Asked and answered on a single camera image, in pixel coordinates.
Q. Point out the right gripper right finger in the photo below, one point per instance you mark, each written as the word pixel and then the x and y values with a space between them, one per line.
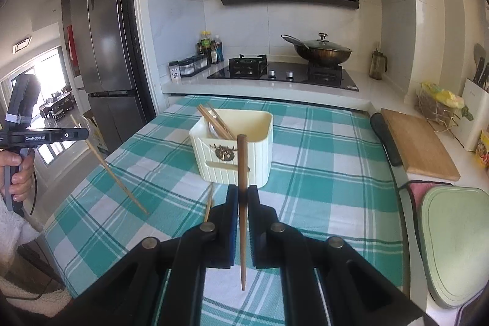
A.
pixel 325 282

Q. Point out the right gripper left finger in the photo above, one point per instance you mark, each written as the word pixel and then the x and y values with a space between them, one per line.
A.
pixel 160 283

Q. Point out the brown wooden chopstick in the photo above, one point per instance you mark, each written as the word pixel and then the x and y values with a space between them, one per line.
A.
pixel 110 169
pixel 207 116
pixel 221 119
pixel 243 186

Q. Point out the silver spoon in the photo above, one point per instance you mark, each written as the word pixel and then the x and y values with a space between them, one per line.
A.
pixel 216 129

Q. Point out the person left hand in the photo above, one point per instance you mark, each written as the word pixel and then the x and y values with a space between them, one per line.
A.
pixel 21 181

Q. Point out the teal plaid tablecloth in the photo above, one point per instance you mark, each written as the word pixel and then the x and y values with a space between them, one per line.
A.
pixel 329 177

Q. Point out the grey refrigerator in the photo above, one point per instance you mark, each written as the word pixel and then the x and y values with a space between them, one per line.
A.
pixel 106 64

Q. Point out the green plastic cutting board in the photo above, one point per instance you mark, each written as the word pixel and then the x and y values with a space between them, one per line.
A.
pixel 453 237

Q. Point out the cream utensil holder box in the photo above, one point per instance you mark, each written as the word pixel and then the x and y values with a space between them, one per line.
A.
pixel 217 159

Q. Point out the wooden cutting board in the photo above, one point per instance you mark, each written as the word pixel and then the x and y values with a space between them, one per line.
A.
pixel 419 146

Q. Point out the black wrist rest pad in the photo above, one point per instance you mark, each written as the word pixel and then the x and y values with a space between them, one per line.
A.
pixel 382 131

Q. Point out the yellow snack package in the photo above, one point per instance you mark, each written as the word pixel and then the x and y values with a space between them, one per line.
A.
pixel 481 151

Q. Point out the sauce bottles group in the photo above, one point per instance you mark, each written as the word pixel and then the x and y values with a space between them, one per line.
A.
pixel 211 47

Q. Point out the black gas stove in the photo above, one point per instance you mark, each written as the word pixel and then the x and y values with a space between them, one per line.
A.
pixel 259 68

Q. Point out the dark glass pitcher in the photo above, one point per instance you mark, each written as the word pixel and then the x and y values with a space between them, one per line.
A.
pixel 378 65

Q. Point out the black wok pan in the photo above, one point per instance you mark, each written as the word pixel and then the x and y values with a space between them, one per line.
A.
pixel 320 52

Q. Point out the wire basket with vegetables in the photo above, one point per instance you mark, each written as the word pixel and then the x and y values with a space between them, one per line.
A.
pixel 442 108

